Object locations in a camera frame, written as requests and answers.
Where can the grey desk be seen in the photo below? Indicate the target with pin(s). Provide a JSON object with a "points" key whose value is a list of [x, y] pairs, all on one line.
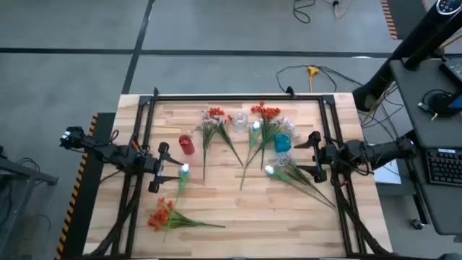
{"points": [[415, 108]]}

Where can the orange artificial flower bunch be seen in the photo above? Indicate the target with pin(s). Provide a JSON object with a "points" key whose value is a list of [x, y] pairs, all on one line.
{"points": [[159, 216], [267, 113], [216, 112]]}

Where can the black keyboard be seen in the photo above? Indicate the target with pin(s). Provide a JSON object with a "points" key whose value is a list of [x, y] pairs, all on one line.
{"points": [[445, 168]]}

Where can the clear glass vase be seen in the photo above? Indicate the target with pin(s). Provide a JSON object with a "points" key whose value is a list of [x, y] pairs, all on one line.
{"points": [[240, 122]]}

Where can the black monitor pole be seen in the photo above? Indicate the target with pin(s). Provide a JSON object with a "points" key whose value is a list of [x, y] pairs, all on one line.
{"points": [[418, 57]]}

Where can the red glass vase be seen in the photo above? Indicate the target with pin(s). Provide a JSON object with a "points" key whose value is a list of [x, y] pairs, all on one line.
{"points": [[186, 145]]}

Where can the teal glass vase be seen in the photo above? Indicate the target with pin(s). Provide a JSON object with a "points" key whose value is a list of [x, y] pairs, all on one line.
{"points": [[282, 142]]}

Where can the white artificial tulip stem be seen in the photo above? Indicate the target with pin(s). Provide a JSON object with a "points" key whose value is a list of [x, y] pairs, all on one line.
{"points": [[269, 169], [183, 177], [256, 125]]}

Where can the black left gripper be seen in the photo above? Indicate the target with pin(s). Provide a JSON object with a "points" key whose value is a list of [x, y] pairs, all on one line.
{"points": [[160, 168]]}

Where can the black laptop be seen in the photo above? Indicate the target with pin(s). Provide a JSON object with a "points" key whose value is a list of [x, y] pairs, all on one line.
{"points": [[454, 68]]}

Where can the desk caster wheel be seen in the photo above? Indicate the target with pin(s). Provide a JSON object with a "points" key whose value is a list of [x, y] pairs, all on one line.
{"points": [[417, 224]]}

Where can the black tower fan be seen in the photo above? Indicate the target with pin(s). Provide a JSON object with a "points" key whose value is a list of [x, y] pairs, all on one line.
{"points": [[426, 32]]}

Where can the dark mat with orange stripes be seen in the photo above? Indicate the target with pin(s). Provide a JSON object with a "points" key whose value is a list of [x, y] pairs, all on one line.
{"points": [[400, 14]]}

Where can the black aluminium rig frame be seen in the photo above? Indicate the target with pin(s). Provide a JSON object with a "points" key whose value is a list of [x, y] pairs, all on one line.
{"points": [[234, 97]]}

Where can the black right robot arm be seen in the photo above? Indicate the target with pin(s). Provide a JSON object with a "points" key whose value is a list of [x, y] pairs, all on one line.
{"points": [[361, 151]]}

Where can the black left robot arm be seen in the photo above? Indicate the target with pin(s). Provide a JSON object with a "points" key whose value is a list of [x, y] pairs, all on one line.
{"points": [[108, 151]]}

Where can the yellow extension plug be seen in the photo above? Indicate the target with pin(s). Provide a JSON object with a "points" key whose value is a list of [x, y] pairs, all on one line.
{"points": [[312, 70]]}

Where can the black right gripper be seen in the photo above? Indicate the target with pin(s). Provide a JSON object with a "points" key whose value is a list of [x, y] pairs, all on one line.
{"points": [[326, 157]]}

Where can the white paper sheet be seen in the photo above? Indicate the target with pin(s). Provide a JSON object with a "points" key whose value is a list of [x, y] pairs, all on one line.
{"points": [[391, 177]]}

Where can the black mat with hazard stripe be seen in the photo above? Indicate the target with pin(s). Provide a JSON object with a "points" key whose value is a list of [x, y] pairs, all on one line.
{"points": [[80, 224]]}

